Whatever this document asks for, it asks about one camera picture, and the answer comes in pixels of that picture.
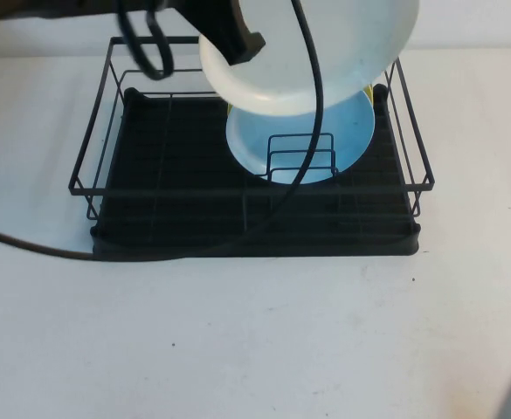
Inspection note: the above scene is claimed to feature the looped black cable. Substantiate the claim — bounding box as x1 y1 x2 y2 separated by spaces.
114 0 174 82

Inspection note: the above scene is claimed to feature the black plastic drip tray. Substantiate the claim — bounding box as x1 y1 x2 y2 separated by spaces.
89 86 421 263

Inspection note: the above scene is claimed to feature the blue round plate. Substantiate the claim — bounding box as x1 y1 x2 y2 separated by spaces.
224 89 376 187

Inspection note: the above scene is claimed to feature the yellow round plate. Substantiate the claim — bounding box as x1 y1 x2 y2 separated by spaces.
225 83 375 115

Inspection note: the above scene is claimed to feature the black wire dish rack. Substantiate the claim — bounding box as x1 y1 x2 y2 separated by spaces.
67 36 437 222

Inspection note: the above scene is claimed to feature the white round plate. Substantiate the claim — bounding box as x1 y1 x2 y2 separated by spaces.
198 0 421 120

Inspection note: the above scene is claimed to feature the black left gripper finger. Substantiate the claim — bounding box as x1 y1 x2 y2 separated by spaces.
180 0 267 67

